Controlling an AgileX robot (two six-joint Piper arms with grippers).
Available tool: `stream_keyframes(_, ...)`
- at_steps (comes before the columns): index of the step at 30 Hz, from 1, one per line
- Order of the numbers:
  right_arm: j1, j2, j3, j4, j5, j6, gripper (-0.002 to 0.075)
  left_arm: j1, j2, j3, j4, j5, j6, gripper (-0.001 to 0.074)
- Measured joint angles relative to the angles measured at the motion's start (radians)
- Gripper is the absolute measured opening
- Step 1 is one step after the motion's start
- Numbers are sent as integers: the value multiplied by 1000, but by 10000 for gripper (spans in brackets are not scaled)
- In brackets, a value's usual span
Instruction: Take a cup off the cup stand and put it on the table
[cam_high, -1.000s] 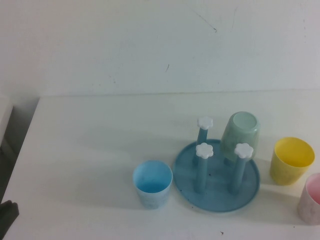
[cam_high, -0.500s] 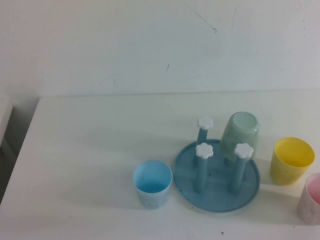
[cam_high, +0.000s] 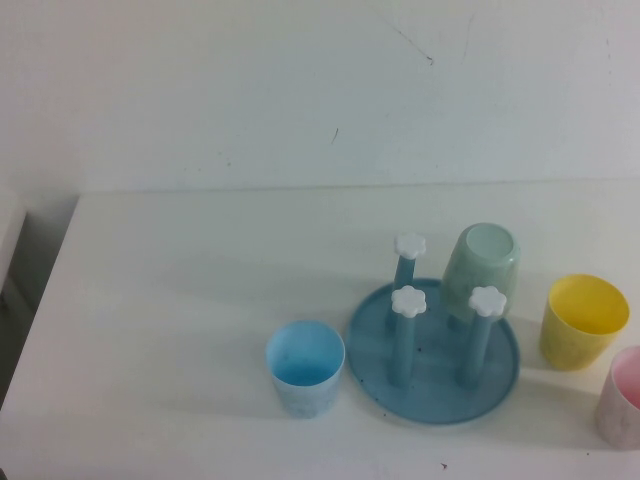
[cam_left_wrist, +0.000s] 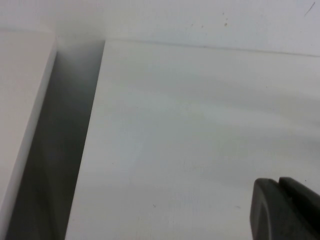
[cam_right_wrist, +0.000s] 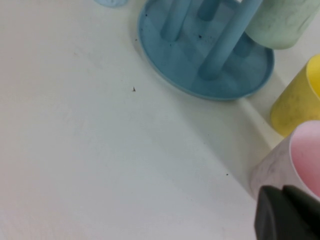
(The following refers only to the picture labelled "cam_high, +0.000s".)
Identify light blue plastic cup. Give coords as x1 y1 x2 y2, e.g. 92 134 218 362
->
264 319 347 420

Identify green plastic cup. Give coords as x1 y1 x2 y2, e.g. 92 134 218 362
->
439 223 524 331

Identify blue cup stand white caps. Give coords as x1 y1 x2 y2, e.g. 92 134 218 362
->
347 232 521 427

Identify yellow plastic cup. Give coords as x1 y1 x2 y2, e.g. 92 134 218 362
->
538 273 631 372

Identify pink plastic cup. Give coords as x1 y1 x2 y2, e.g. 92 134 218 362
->
593 344 640 449

